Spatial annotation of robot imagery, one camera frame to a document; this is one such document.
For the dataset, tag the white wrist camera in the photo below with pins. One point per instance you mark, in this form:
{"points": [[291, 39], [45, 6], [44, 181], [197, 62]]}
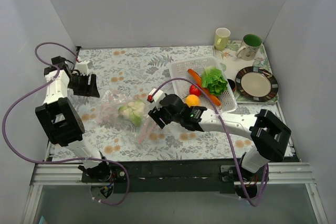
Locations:
{"points": [[83, 67], [155, 97]]}

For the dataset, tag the white fake cauliflower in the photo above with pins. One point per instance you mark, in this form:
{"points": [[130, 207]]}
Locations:
{"points": [[133, 111]]}

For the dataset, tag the small brown cup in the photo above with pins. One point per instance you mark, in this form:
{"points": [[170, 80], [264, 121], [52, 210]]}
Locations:
{"points": [[232, 85]]}

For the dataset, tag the green fake lettuce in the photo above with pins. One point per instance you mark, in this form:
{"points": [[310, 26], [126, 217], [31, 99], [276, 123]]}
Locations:
{"points": [[212, 78]]}

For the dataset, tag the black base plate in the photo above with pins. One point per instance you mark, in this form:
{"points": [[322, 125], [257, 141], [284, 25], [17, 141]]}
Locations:
{"points": [[212, 175]]}

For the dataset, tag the clear zip top bag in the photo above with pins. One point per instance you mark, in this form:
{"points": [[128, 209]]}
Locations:
{"points": [[107, 110]]}

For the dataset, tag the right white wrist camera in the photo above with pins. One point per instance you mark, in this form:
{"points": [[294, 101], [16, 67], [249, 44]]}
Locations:
{"points": [[155, 97]]}

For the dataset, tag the red fake strawberry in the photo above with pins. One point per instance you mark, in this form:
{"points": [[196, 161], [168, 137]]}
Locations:
{"points": [[195, 90]]}

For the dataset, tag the white plastic basket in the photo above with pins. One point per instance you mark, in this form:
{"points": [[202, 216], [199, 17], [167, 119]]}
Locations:
{"points": [[178, 69]]}

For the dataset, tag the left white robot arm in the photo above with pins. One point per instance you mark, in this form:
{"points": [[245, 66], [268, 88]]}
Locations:
{"points": [[60, 120]]}

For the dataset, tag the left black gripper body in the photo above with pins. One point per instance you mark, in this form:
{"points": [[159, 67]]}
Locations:
{"points": [[84, 84]]}

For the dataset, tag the floral table mat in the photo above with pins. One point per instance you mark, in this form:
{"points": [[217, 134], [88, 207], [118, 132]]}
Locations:
{"points": [[135, 72]]}

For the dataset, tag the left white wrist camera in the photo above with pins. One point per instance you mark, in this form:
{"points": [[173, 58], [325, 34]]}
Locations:
{"points": [[83, 67]]}

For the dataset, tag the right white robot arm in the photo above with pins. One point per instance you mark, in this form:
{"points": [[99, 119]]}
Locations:
{"points": [[269, 134]]}

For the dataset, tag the floral serving tray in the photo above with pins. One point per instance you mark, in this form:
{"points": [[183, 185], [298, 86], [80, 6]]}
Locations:
{"points": [[231, 65]]}

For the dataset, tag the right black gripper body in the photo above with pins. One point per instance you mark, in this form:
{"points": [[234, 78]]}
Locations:
{"points": [[158, 115]]}

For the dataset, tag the aluminium frame rail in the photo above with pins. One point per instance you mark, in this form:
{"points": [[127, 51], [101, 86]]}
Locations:
{"points": [[69, 174]]}

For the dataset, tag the orange fake fruit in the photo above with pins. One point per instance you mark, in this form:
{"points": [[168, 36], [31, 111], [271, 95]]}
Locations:
{"points": [[192, 100]]}

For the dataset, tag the striped rim ceramic plate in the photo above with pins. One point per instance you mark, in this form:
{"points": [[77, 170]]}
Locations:
{"points": [[256, 84]]}

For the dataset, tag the yellow green mug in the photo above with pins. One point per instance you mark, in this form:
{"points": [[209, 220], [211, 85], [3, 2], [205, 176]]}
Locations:
{"points": [[221, 38]]}

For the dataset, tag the green interior floral mug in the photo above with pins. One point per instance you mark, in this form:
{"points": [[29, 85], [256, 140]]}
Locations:
{"points": [[249, 47]]}

